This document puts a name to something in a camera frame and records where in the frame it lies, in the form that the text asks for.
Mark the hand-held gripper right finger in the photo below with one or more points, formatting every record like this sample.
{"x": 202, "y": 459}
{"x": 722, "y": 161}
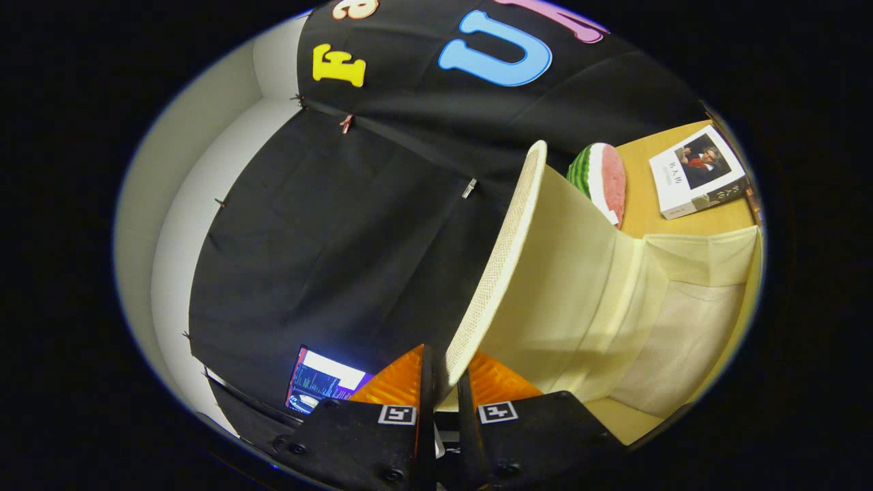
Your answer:
{"x": 532, "y": 436}

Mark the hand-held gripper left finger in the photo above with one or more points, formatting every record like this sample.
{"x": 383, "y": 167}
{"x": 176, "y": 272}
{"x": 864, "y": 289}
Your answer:
{"x": 361, "y": 443}

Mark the beige fabric storage box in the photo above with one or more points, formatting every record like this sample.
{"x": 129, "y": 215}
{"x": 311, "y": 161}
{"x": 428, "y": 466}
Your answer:
{"x": 580, "y": 293}

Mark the computer monitor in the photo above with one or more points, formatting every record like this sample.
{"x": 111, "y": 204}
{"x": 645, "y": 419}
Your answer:
{"x": 324, "y": 382}

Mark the silver clip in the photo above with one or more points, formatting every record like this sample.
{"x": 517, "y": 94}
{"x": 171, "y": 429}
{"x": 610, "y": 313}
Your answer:
{"x": 469, "y": 188}

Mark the watermelon slice toy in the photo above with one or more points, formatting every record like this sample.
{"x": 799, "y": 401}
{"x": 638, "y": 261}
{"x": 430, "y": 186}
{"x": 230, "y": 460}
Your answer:
{"x": 603, "y": 181}

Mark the white portrait cover book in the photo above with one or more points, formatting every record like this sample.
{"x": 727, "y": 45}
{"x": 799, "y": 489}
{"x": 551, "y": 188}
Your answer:
{"x": 696, "y": 170}

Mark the red clip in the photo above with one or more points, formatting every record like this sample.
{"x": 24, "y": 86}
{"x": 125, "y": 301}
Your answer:
{"x": 346, "y": 124}

